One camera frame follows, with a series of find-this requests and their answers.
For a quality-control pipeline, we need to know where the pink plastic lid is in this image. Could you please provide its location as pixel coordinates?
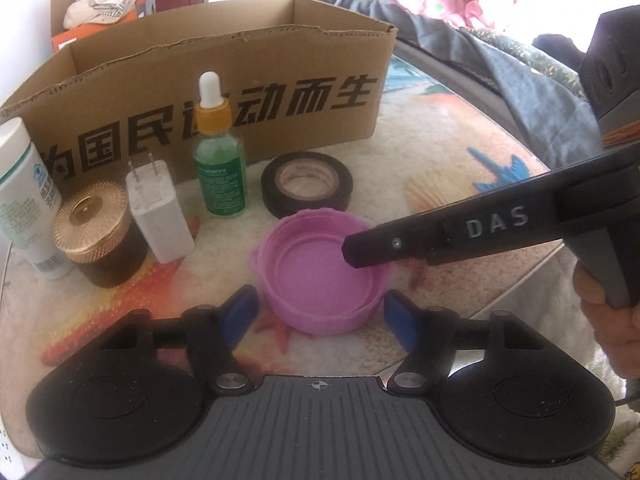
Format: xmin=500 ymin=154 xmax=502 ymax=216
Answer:
xmin=250 ymin=208 xmax=392 ymax=336

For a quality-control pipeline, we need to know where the black tape roll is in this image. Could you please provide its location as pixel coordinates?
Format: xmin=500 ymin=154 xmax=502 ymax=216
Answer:
xmin=260 ymin=152 xmax=354 ymax=219

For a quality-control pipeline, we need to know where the green dropper bottle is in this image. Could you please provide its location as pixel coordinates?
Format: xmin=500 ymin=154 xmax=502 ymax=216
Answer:
xmin=193 ymin=72 xmax=246 ymax=218

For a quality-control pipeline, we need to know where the person's right hand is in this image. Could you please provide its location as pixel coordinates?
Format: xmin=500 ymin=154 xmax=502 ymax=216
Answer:
xmin=573 ymin=262 xmax=640 ymax=379

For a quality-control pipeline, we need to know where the grey blanket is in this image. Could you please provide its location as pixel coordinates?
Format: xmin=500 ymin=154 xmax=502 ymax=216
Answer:
xmin=318 ymin=0 xmax=602 ymax=168

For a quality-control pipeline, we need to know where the white power adapter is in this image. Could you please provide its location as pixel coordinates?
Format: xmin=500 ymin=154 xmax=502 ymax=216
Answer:
xmin=125 ymin=158 xmax=195 ymax=264

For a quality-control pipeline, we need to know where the gold lid dark jar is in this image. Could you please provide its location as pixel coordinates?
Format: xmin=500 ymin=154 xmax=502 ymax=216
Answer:
xmin=53 ymin=180 xmax=148 ymax=288

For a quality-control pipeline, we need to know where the white pill bottle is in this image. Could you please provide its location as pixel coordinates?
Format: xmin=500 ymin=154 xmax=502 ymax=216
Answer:
xmin=0 ymin=117 xmax=73 ymax=280

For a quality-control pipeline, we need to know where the brown cardboard box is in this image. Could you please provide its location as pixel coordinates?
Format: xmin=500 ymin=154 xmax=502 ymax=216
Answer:
xmin=1 ymin=0 xmax=397 ymax=195

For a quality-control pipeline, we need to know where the orange Philips box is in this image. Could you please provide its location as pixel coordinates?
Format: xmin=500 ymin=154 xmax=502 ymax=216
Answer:
xmin=50 ymin=0 xmax=156 ymax=52

